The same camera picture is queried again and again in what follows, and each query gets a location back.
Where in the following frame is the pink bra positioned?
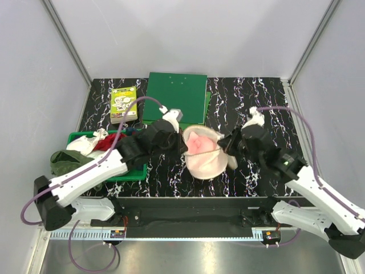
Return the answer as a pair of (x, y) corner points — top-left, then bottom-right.
(186, 130), (219, 155)

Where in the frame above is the white mesh laundry bag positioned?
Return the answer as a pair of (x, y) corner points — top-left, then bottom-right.
(183, 125), (238, 180)

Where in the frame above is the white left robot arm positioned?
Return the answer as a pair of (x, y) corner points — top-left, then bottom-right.
(34, 109), (187, 231)

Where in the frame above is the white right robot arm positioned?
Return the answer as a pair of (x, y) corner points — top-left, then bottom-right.
(218, 107), (364, 259)

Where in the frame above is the green plastic laundry basket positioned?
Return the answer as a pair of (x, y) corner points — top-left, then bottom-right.
(67, 128), (148, 183)

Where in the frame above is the dark blue garment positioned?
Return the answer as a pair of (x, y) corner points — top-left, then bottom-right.
(124, 127), (142, 136)

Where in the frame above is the green binder folder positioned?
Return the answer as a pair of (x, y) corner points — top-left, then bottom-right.
(146, 72), (208, 123)

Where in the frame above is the thin green folder underneath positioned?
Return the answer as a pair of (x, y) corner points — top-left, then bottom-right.
(142, 91), (212, 129)

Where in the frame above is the yellow-green book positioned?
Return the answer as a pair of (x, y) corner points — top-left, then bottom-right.
(110, 86), (138, 124)

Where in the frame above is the red garment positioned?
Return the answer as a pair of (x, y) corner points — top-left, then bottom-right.
(93, 133), (117, 152)

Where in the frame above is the white garment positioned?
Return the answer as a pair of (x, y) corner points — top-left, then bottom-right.
(66, 128), (109, 156)

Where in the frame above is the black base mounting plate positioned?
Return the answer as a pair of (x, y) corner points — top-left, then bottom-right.
(91, 198), (277, 239)

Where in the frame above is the olive green garment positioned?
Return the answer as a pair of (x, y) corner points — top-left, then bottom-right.
(50, 150), (94, 176)

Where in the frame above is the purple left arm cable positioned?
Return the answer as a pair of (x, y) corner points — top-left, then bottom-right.
(21, 96), (169, 271)

